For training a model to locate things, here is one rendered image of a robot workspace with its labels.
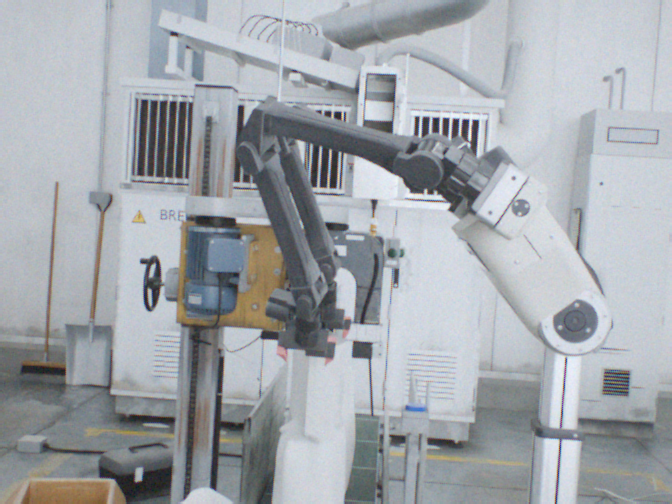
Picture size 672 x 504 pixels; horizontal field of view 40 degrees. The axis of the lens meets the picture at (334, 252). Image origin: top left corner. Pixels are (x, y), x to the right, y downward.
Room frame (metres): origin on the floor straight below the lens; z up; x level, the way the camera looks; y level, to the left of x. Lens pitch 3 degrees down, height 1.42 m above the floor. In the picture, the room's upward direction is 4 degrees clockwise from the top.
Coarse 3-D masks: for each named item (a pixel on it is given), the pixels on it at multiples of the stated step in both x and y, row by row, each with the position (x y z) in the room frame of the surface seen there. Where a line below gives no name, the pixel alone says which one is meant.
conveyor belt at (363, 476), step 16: (368, 416) 4.52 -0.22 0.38; (368, 432) 4.20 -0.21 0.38; (368, 448) 3.92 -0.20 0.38; (352, 464) 3.65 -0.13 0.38; (368, 464) 3.67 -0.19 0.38; (272, 480) 3.38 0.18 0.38; (352, 480) 3.44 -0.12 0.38; (368, 480) 3.46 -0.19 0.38; (272, 496) 3.19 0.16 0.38; (352, 496) 3.25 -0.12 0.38; (368, 496) 3.26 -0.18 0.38
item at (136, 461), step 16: (128, 448) 4.32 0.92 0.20; (144, 448) 4.33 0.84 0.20; (160, 448) 4.35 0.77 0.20; (112, 464) 4.16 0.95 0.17; (128, 464) 4.13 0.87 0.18; (144, 464) 4.18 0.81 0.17; (160, 464) 4.23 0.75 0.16; (128, 480) 4.12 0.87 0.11; (144, 480) 4.18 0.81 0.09; (160, 480) 4.24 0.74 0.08; (128, 496) 4.13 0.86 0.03; (144, 496) 4.19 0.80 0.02
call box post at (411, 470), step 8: (408, 440) 2.65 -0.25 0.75; (416, 440) 2.64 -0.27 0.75; (408, 448) 2.64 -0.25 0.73; (416, 448) 2.64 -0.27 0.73; (408, 456) 2.64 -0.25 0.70; (416, 456) 2.64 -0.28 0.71; (408, 464) 2.64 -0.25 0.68; (416, 464) 2.64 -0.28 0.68; (408, 472) 2.64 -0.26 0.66; (416, 472) 2.64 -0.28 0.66; (408, 480) 2.64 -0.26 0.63; (408, 488) 2.64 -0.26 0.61; (408, 496) 2.64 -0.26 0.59
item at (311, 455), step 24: (336, 336) 2.61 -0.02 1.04; (312, 360) 2.28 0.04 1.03; (336, 360) 2.41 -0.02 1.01; (312, 384) 2.30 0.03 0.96; (336, 384) 2.42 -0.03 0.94; (312, 408) 2.31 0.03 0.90; (336, 408) 2.43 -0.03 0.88; (288, 432) 2.37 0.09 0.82; (312, 432) 2.28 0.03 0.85; (336, 432) 2.43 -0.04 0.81; (288, 456) 2.30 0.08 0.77; (312, 456) 2.30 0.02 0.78; (336, 456) 2.37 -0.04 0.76; (288, 480) 2.30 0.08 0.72; (312, 480) 2.29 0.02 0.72; (336, 480) 2.38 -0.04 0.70
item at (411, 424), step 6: (402, 408) 2.66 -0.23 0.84; (402, 414) 2.62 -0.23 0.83; (408, 414) 2.61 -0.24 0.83; (414, 414) 2.61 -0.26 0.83; (420, 414) 2.61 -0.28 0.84; (426, 414) 2.61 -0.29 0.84; (402, 420) 2.62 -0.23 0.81; (408, 420) 2.61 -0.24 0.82; (414, 420) 2.61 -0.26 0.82; (420, 420) 2.61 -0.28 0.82; (426, 420) 2.61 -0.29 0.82; (402, 426) 2.62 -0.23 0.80; (408, 426) 2.61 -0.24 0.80; (414, 426) 2.61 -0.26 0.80; (420, 426) 2.61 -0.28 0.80; (426, 426) 2.61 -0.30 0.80; (414, 432) 2.61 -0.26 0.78; (420, 432) 2.61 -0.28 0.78; (426, 432) 2.61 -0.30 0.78
